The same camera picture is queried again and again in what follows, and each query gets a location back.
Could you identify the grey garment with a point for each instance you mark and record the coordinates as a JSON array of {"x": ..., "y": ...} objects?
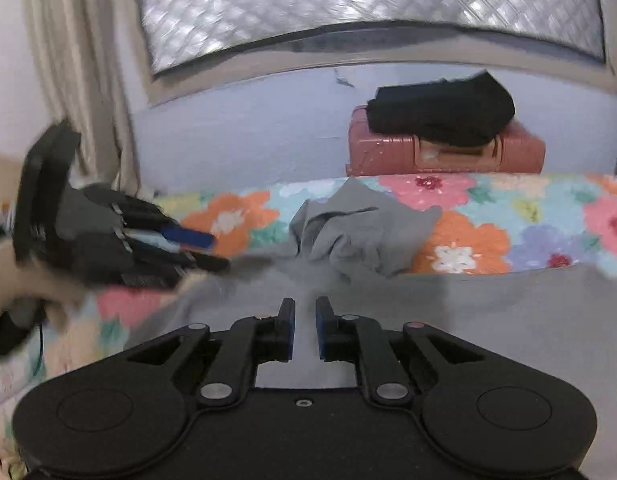
[{"x": 438, "y": 320}]

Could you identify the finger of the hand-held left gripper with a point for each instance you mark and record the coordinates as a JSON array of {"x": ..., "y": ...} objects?
[
  {"x": 208, "y": 263},
  {"x": 188, "y": 237}
]

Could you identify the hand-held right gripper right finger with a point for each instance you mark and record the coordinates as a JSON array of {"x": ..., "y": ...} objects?
[{"x": 320, "y": 332}]

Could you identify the pink suitcase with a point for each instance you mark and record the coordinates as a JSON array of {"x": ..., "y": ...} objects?
[{"x": 388, "y": 155}]

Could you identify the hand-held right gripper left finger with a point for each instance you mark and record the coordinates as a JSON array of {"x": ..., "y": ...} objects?
[{"x": 288, "y": 335}]

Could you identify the person's left hand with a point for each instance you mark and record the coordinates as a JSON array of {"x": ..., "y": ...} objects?
[{"x": 58, "y": 300}]

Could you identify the black folded cloth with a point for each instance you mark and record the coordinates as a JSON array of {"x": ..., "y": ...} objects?
[{"x": 438, "y": 110}]

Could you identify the floral quilted blanket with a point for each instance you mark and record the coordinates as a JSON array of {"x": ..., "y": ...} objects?
[{"x": 468, "y": 255}]

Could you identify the beige curtain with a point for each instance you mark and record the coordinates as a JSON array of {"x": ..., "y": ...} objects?
[{"x": 73, "y": 60}]

